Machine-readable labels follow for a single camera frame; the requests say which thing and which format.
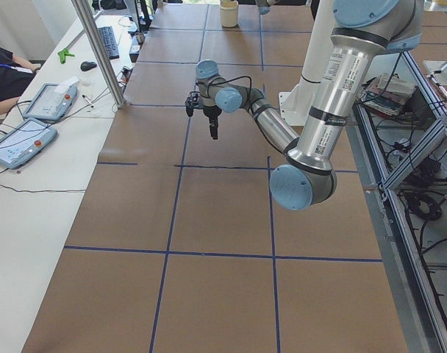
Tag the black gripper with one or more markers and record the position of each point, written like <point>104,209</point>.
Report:
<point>211,112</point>

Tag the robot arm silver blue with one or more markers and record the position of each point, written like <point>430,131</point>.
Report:
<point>264,6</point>
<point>347,36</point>

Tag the white cream bin container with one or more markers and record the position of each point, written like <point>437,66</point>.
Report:
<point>229,13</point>

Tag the black marker pen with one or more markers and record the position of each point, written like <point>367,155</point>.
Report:
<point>89,101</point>

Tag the black keyboard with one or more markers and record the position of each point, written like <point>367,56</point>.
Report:
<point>107,36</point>

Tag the black computer mouse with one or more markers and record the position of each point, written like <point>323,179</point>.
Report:
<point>87,65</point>

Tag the white paper slip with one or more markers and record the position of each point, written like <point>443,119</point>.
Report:
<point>67,85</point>

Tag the far teach pendant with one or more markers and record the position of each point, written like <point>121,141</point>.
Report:
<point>48,106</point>

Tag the teach pendant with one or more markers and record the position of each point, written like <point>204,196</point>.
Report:
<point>24,142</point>
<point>48,106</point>

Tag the green plastic tool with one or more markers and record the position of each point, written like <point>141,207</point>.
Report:
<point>64,54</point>

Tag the near teach pendant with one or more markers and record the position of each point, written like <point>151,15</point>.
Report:
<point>24,142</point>

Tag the seated person black shirt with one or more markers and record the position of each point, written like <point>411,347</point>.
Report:
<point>16,73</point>

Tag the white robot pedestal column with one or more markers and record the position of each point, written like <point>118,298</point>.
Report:
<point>295,105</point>

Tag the aluminium frame post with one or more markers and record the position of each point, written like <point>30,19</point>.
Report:
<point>89,25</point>

